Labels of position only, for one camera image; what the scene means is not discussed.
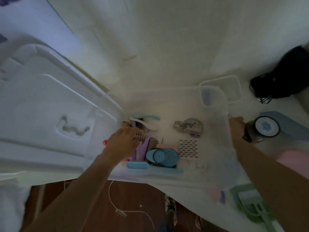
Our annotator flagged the person's right hand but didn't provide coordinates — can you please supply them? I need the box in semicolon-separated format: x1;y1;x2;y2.
228;116;246;143

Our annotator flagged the person's left hand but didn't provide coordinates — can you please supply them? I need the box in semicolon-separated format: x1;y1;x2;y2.
102;126;145;165

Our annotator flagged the large clear plastic storage bin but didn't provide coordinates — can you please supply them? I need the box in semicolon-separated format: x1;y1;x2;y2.
95;85;239;191

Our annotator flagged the person's left forearm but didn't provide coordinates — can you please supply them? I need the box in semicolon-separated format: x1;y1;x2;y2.
23;148;124;232

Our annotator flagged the person's right forearm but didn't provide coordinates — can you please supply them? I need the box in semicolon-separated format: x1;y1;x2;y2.
232;138;309;232

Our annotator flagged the white plastic spoon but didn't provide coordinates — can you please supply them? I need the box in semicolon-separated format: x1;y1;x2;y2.
130;118;159;131

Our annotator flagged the purple plastic tool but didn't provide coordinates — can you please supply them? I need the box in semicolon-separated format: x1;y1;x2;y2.
129;120;151;162

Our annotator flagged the small clear plastic container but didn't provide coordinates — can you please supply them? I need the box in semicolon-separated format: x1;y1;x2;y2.
199;75;242;107

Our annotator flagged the blue round slicer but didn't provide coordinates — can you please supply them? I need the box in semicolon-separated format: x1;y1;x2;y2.
145;148;179;168

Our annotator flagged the grey slicer blade insert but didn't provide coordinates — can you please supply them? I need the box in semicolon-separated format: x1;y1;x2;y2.
173;118;204;138

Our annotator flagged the blue plastic board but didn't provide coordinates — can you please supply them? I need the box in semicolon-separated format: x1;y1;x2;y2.
258;111;309;142

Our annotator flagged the black bag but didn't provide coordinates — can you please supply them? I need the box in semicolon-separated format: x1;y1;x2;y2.
250;45;309;104

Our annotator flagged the pink plastic item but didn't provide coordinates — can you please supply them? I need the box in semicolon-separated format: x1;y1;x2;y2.
276;149;309;179

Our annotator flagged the pink and purple small tool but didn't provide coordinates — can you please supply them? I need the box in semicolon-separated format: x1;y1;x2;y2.
209;186;226;205

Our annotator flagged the green plastic scoop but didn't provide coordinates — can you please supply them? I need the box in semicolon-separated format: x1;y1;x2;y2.
230;183;278;232

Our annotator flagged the person's left shoe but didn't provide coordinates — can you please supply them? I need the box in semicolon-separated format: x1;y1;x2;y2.
165;194;178;226

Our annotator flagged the person's shoe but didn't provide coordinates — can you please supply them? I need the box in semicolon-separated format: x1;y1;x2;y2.
194;215;204;230
165;194;178;226

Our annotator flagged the clear plastic bin lid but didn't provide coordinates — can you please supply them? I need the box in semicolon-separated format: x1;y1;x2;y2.
0;43;125;175

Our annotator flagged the person's right shoe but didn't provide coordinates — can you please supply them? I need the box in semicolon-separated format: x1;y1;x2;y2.
194;215;204;230

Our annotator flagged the white cable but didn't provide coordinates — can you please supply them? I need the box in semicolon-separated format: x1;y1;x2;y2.
108;180;155;230

